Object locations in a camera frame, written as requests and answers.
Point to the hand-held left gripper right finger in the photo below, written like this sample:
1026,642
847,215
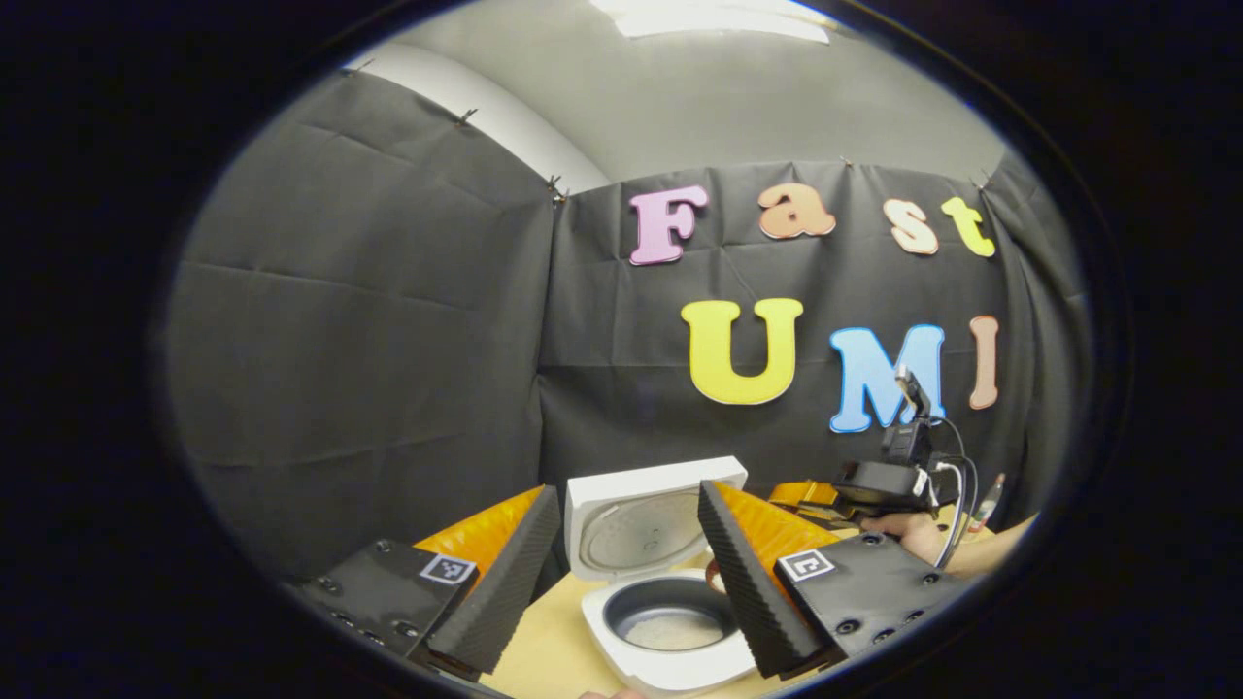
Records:
753,592

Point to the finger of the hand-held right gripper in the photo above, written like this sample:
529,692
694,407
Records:
806,493
825,516

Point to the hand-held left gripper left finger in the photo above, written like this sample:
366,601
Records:
505,592

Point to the dark wooden spoon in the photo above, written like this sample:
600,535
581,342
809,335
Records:
716,578

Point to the white rice cooker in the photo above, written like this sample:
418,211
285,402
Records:
641,529

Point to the clear plastic water bottle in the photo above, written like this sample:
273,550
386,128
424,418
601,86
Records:
989,500

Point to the black backdrop cloth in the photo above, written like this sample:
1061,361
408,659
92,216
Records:
340,340

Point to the ceiling light panel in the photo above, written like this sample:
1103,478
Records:
719,17

